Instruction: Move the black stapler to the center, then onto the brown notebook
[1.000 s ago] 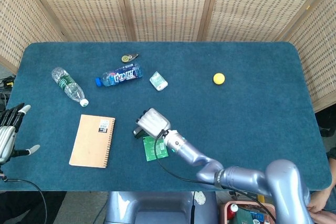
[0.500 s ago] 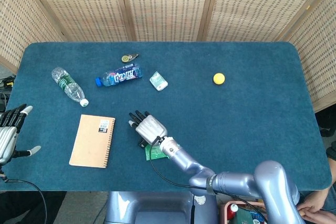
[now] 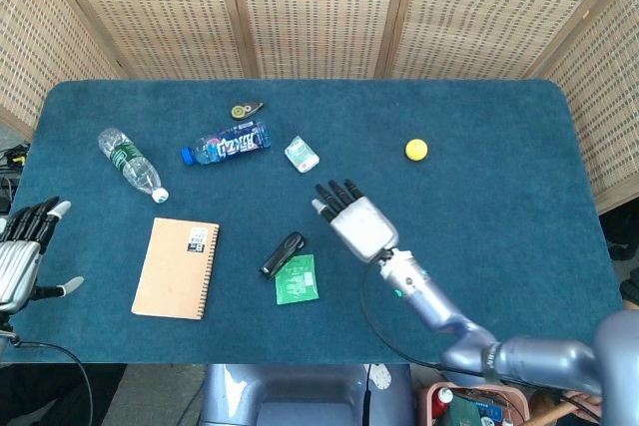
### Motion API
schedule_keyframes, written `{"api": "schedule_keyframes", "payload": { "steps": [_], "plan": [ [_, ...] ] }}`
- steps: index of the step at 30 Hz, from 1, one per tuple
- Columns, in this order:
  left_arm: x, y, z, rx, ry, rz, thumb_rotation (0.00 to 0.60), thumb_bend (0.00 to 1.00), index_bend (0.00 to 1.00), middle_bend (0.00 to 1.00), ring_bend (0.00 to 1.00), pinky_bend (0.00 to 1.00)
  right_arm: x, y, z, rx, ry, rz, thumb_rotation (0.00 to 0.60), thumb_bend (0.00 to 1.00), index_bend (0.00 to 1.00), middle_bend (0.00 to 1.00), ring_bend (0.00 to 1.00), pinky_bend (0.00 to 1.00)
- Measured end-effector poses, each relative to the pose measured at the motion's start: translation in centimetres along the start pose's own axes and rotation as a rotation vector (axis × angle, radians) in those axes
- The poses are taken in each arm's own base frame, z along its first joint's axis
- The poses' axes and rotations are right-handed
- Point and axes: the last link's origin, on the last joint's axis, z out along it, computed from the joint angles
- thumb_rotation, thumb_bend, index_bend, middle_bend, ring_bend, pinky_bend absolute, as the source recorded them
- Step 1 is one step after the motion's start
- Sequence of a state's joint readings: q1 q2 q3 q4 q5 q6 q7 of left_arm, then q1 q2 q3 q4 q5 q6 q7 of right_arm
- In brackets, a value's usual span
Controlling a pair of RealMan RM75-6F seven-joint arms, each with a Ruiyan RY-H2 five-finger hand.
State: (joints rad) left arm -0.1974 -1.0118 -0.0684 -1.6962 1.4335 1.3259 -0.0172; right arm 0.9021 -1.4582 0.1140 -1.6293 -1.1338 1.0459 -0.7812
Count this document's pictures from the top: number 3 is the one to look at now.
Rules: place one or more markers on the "red small bottle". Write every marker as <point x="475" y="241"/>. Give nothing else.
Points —
<point x="442" y="403"/>

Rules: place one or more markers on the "white green tissue pack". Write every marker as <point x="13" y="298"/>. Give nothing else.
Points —
<point x="301" y="155"/>

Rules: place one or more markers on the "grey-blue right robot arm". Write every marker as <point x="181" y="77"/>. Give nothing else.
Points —
<point x="539" y="356"/>

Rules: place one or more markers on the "woven wood folding screen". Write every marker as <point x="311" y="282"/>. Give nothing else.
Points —
<point x="319" y="7"/>

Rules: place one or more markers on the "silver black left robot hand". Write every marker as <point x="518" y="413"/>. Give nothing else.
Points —
<point x="17" y="261"/>

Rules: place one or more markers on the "blue carpet table cloth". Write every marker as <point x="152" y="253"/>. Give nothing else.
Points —
<point x="474" y="246"/>

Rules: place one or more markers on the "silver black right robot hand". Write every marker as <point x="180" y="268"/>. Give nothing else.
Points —
<point x="362" y="229"/>

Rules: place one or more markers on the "blue-cap sports drink bottle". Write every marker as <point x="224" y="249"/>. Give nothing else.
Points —
<point x="229" y="144"/>

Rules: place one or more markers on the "black stapler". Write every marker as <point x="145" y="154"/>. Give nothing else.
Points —
<point x="280" y="256"/>

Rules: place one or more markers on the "clear green-label water bottle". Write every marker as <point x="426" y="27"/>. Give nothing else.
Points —
<point x="132" y="164"/>

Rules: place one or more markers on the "pink plastic basket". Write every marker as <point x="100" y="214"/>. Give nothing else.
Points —
<point x="424" y="401"/>

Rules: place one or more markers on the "kraft spiral notebook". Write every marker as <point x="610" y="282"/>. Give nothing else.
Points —
<point x="172" y="269"/>

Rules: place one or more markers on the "grey-blue robot torso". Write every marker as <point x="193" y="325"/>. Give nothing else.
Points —
<point x="299" y="396"/>

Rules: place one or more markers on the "dark green box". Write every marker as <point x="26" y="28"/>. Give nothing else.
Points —
<point x="461" y="416"/>

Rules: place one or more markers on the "yellow foam ball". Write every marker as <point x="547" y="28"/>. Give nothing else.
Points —
<point x="416" y="150"/>

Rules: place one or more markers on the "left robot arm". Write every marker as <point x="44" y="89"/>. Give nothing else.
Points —
<point x="4" y="326"/>

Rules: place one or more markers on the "black yellow correction tape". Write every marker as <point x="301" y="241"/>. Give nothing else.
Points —
<point x="244" y="110"/>

